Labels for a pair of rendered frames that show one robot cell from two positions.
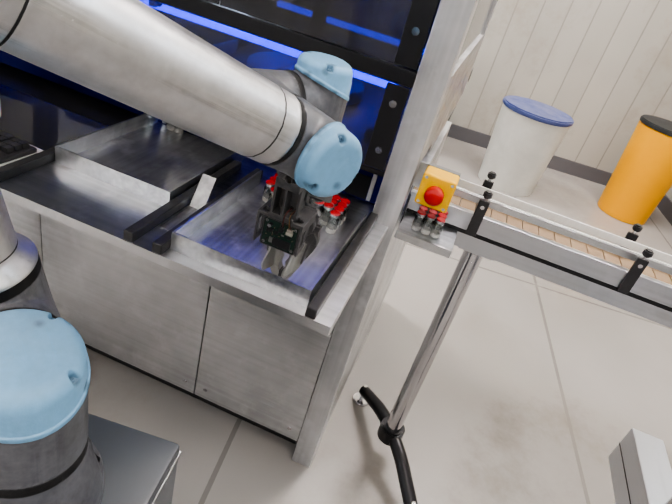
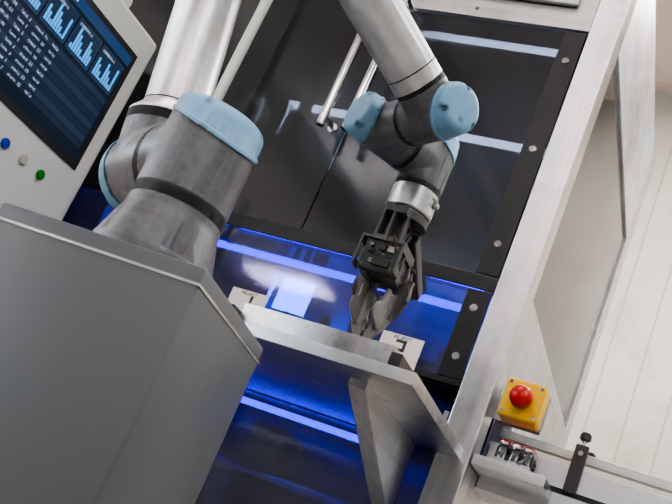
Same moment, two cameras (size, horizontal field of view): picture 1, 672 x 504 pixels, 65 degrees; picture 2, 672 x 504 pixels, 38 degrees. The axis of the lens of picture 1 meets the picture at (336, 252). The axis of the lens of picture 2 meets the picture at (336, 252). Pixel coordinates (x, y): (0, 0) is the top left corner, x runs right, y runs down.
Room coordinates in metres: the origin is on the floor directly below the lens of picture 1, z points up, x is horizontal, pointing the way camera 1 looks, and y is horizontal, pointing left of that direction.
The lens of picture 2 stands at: (-0.65, -0.21, 0.54)
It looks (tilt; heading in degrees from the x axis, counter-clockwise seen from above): 19 degrees up; 16
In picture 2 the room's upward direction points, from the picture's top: 23 degrees clockwise
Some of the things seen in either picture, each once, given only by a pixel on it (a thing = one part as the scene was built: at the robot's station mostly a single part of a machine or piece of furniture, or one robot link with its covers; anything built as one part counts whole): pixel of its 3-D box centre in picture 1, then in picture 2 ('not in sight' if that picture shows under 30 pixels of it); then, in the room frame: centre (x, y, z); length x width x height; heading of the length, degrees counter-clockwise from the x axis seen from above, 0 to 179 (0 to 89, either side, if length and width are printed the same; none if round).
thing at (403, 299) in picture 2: (303, 238); (394, 294); (0.71, 0.06, 1.00); 0.05 x 0.02 x 0.09; 80
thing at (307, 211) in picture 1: (292, 205); (391, 249); (0.69, 0.08, 1.06); 0.09 x 0.08 x 0.12; 170
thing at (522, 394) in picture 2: (434, 195); (521, 397); (1.03, -0.16, 0.99); 0.04 x 0.04 x 0.04; 80
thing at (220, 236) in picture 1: (280, 228); (345, 372); (0.89, 0.12, 0.90); 0.34 x 0.26 x 0.04; 169
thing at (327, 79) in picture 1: (316, 100); (426, 162); (0.70, 0.08, 1.22); 0.09 x 0.08 x 0.11; 135
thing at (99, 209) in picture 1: (212, 201); (260, 368); (0.96, 0.28, 0.87); 0.70 x 0.48 x 0.02; 80
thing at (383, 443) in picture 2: not in sight; (371, 450); (0.91, 0.03, 0.79); 0.34 x 0.03 x 0.13; 170
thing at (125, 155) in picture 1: (162, 151); not in sight; (1.06, 0.43, 0.90); 0.34 x 0.26 x 0.04; 170
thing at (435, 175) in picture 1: (437, 187); (524, 405); (1.07, -0.17, 0.99); 0.08 x 0.07 x 0.07; 170
